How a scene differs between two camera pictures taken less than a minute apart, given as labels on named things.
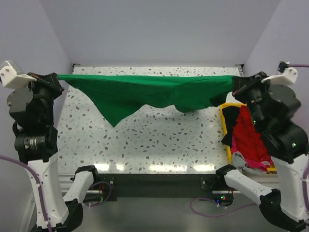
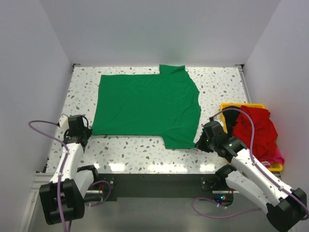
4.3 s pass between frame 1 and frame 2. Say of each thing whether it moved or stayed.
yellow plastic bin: stayed
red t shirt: stayed
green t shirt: moved
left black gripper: moved
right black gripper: moved
